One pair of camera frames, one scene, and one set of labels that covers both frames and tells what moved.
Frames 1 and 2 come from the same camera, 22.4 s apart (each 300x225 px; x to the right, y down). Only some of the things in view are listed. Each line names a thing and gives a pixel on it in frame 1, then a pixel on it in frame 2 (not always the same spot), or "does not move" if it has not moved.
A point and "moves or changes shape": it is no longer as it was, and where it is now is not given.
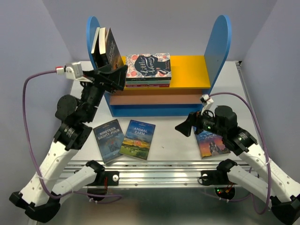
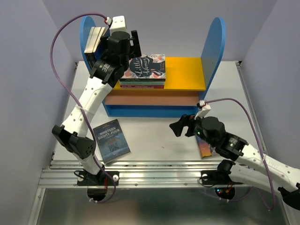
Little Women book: x=148 y=66 does not move
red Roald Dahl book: x=148 y=85 does not move
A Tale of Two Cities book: x=107 y=46 moves or changes shape
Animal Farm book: x=138 y=139 to x=94 y=36
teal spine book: x=148 y=82 does not move
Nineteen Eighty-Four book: x=109 y=137 does not move
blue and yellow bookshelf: x=93 y=22 to x=189 y=81
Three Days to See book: x=95 y=50 to x=88 y=42
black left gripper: x=118 y=76 to x=134 y=50
